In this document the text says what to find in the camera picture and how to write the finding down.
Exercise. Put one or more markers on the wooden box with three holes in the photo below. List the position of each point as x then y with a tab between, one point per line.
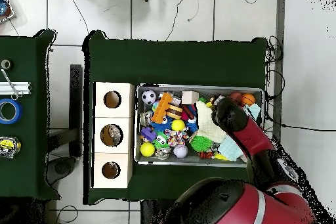
126	103

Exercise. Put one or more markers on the cream knitted cloth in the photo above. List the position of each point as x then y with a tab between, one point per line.
207	124

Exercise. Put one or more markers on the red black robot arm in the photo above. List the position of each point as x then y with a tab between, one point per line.
252	134

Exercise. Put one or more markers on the small cluttered tray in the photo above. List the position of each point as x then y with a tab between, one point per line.
6	13

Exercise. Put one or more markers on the mint green knitted cloth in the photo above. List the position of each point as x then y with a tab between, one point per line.
231	147

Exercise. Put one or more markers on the metal scissors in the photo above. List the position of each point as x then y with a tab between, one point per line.
10	84

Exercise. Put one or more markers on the yellow tape measure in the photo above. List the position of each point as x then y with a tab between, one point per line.
8	145

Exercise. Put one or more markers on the yellow plush duck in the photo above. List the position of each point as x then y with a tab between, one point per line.
209	105

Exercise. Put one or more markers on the small grey tape roll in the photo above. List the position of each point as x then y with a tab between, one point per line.
5	64

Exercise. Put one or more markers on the dark green tablecloth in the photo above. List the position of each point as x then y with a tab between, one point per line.
31	168
183	63

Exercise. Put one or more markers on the clear mesh bin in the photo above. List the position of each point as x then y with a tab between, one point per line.
183	163

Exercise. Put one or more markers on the blue tape roll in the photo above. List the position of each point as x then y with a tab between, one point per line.
18	111

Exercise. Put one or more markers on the purple toy block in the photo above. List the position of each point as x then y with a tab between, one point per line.
147	133

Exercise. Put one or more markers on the plain wooden block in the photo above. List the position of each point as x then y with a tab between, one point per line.
189	97

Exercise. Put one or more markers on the toy burger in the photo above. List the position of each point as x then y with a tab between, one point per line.
175	112

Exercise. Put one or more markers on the aluminium rail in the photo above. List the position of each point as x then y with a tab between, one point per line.
23	88

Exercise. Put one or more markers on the yellow ball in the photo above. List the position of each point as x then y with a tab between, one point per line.
178	125
147	149

